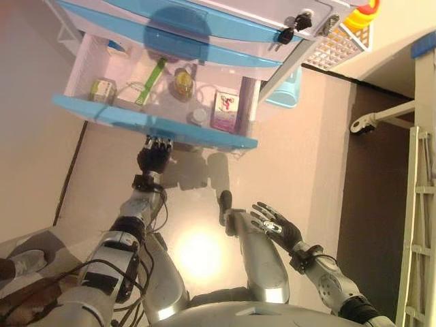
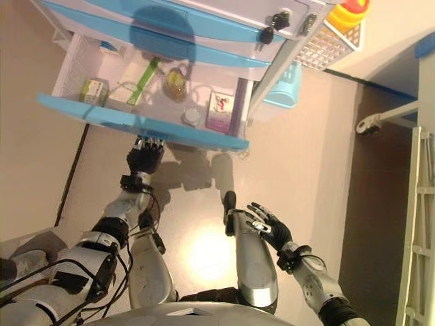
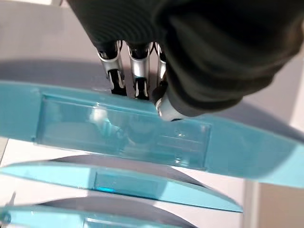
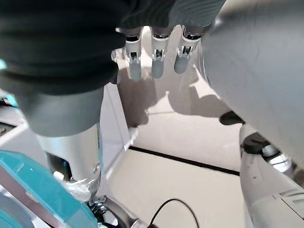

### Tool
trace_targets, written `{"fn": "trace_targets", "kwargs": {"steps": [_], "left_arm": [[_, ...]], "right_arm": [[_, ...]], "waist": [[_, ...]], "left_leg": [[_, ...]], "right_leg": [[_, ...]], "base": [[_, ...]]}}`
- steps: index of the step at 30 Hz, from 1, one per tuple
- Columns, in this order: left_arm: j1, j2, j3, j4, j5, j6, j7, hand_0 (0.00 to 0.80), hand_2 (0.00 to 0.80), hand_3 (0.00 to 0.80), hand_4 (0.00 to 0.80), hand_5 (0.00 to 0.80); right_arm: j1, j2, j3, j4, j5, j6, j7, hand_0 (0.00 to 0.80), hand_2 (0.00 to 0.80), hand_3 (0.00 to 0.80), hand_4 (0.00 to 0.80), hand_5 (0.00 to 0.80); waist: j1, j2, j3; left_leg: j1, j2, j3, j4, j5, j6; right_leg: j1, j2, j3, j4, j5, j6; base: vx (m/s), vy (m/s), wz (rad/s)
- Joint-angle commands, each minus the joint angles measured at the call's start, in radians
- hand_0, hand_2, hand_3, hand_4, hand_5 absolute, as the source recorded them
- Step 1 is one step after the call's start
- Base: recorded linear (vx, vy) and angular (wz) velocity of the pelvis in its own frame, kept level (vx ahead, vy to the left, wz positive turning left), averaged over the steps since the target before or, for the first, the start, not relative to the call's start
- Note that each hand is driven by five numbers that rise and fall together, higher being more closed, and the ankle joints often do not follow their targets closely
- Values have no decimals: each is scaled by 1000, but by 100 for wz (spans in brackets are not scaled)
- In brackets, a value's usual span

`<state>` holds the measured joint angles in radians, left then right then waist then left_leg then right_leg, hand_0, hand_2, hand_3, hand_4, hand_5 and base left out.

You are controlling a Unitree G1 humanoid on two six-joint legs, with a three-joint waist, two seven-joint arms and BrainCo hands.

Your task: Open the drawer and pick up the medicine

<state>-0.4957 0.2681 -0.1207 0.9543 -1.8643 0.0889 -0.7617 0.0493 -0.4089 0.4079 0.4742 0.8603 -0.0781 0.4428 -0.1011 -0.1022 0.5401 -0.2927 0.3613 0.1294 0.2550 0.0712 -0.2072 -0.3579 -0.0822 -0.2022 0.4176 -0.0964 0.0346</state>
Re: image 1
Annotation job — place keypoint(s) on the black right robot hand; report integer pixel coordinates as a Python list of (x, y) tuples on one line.
[(287, 235)]

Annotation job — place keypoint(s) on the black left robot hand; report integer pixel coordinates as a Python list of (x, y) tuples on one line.
[(153, 158)]

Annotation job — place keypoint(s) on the white cart drawer blue front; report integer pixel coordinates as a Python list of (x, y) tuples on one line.
[(153, 122), (245, 58), (238, 27)]

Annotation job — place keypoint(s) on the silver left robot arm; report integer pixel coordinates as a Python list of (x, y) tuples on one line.
[(109, 252)]

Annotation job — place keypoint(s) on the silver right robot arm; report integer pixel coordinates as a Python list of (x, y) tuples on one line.
[(330, 282)]

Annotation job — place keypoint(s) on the pink purple medicine box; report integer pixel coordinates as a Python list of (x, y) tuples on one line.
[(223, 112)]

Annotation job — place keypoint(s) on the small green white medicine box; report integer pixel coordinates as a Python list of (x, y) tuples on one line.
[(102, 92)]

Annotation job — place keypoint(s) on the blue white medicine packet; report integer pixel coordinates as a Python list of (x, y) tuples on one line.
[(117, 49)]

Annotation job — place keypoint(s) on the black drawer lock key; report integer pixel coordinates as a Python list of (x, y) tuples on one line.
[(304, 21), (287, 35)]

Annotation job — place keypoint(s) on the silver right robot leg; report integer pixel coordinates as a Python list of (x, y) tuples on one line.
[(259, 265)]

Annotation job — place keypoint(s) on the small white round bottle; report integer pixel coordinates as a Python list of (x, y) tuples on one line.
[(198, 116)]

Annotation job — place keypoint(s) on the black right robot foot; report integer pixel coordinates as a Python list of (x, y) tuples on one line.
[(225, 201)]

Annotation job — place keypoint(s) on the clear coiled infusion tubing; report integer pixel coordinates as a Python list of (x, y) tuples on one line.
[(197, 93)]

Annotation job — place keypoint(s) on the yellow amber pill jar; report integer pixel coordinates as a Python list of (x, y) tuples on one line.
[(184, 83)]

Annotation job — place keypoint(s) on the long white green-striped box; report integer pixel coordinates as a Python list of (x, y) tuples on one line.
[(155, 75)]

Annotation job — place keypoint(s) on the silver robot torso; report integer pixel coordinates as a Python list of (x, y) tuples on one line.
[(245, 316)]

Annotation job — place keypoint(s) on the white bed caster wheel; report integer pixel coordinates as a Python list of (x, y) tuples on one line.
[(357, 126)]

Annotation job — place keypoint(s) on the light blue waste bin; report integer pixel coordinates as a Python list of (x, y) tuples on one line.
[(284, 95)]

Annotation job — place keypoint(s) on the white medical cart body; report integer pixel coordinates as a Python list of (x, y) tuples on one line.
[(277, 73)]

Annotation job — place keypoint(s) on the person's left grey sneaker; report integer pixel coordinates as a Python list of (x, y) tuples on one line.
[(27, 262)]

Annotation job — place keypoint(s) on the person's left leg brown trousers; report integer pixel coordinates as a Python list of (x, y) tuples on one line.
[(7, 269)]

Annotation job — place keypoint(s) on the white lattice side basket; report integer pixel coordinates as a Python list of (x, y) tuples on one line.
[(327, 51)]

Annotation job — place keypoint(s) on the silver metal cart latch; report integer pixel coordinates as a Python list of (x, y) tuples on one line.
[(328, 24)]

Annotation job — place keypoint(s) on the yellow red plastic container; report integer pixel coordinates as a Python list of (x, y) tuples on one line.
[(357, 18)]

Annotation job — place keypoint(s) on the blue bed corner bumper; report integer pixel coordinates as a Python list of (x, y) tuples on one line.
[(424, 46)]

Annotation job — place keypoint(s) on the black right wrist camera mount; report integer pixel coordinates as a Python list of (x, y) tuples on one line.
[(304, 259)]

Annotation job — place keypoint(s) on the cream bed side rail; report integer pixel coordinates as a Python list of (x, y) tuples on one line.
[(412, 204)]

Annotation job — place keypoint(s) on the white hospital bed frame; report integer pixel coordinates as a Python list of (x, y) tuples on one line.
[(395, 110)]

